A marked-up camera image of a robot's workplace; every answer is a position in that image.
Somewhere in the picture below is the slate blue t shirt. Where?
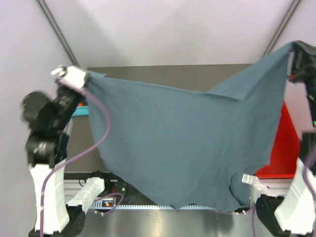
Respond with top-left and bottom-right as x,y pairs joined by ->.
88,43 -> 292,211

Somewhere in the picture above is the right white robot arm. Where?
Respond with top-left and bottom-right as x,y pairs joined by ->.
230,40 -> 316,237

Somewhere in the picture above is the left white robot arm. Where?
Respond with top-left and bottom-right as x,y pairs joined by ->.
22,85 -> 112,237

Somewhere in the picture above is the folded turquoise t shirt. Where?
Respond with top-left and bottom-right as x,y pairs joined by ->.
73,106 -> 89,117

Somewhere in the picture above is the red plastic bin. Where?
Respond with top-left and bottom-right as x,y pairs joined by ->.
256,105 -> 300,179

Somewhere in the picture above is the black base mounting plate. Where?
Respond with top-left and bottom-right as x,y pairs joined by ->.
92,171 -> 138,197

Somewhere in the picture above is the right corner aluminium post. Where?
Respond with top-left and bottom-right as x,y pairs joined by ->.
262,0 -> 302,58

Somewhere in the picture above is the corner aluminium post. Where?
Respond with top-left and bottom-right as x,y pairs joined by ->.
35,0 -> 79,66
262,0 -> 302,58

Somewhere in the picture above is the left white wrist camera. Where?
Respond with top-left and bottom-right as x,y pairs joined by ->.
51,65 -> 90,90

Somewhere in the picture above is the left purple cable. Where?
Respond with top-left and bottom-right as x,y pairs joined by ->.
39,78 -> 124,237

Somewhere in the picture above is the grey slotted cable duct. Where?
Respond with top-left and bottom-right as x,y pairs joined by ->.
90,197 -> 213,211

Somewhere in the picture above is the left corner aluminium post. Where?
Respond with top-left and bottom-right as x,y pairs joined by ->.
35,0 -> 79,66

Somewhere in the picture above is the aluminium frame rail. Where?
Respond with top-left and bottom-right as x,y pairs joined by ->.
64,178 -> 292,199

